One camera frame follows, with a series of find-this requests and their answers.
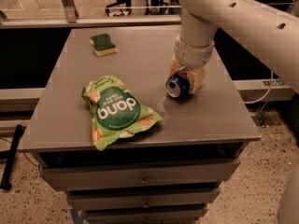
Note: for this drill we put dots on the blue pepsi can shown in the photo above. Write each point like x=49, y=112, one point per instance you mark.
x=177, y=86

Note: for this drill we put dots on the green dang chips bag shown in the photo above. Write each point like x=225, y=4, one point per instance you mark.
x=116, y=112

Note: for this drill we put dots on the bottom grey drawer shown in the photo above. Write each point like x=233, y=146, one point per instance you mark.
x=144, y=215

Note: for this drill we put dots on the middle grey drawer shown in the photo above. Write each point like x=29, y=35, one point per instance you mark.
x=143, y=199

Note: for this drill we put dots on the top grey drawer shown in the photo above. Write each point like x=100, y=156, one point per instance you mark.
x=140, y=175

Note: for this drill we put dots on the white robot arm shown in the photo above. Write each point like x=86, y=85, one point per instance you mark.
x=268, y=34

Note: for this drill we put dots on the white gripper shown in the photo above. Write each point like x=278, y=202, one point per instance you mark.
x=192, y=54

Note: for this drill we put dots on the grey drawer cabinet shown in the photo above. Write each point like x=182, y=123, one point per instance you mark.
x=123, y=151

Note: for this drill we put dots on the grey metal railing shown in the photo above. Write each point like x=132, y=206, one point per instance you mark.
x=91, y=13

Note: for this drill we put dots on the grey drawer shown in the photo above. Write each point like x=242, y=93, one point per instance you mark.
x=143, y=199
x=144, y=215
x=140, y=175

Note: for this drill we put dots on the green yellow sponge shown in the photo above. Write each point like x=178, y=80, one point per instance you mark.
x=102, y=45

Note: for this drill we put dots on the black stand leg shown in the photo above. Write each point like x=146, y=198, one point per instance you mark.
x=9, y=157

